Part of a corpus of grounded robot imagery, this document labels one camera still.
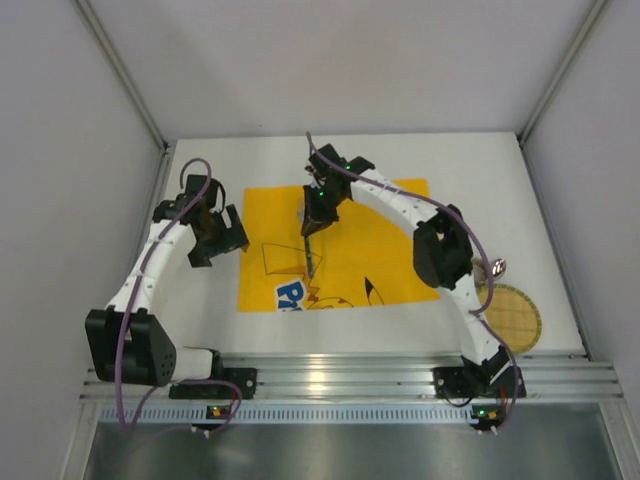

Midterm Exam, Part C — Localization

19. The fork with teal handle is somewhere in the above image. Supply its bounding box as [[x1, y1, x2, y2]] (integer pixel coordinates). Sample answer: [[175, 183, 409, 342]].
[[297, 199, 317, 279]]

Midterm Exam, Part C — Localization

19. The yellow printed cloth placemat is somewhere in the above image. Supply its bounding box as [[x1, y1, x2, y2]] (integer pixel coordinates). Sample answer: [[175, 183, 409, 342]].
[[238, 186, 439, 313]]

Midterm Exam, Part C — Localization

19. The round woven yellow plate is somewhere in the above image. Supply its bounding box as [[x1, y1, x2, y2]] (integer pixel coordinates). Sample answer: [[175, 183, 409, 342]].
[[485, 284, 542, 354]]

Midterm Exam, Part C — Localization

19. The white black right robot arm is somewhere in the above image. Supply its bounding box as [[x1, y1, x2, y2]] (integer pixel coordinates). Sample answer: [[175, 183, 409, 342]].
[[301, 144, 526, 400]]

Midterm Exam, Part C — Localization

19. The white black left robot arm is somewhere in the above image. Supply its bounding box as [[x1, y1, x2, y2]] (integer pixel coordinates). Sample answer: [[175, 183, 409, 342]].
[[85, 174, 249, 387]]

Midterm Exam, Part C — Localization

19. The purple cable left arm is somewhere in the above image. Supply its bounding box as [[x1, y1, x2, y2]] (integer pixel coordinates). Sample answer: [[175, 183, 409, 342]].
[[114, 157, 243, 436]]

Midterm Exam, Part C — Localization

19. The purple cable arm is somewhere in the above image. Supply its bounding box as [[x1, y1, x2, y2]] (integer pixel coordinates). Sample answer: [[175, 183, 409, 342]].
[[304, 131, 519, 431], [114, 157, 243, 436]]

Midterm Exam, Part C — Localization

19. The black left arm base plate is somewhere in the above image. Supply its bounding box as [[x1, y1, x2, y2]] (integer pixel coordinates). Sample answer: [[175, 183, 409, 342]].
[[169, 367, 258, 400]]

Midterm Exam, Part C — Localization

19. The slotted grey cable duct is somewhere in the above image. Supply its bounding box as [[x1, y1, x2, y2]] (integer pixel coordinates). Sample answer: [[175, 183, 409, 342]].
[[124, 402, 501, 425]]

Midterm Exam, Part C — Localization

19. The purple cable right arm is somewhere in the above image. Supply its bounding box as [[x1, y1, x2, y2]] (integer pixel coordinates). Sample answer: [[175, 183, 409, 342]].
[[304, 131, 519, 431]]

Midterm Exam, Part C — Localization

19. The aluminium mounting rail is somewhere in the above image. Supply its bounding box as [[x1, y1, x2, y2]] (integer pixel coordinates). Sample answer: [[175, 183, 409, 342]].
[[79, 352, 624, 402]]

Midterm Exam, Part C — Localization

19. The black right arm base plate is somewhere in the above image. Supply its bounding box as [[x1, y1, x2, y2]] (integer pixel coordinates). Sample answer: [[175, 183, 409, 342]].
[[433, 365, 527, 400]]

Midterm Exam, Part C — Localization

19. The aluminium frame post left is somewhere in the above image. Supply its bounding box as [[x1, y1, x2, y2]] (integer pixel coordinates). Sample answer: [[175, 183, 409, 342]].
[[70, 0, 169, 152]]

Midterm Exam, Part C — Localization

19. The aluminium frame post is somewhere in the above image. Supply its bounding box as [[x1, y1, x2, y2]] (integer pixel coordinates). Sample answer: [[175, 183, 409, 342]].
[[70, 0, 169, 152], [517, 0, 614, 144]]

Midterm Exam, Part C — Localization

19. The aluminium frame post right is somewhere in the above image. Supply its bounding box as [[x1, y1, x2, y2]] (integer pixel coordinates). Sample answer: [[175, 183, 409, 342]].
[[517, 0, 614, 144]]

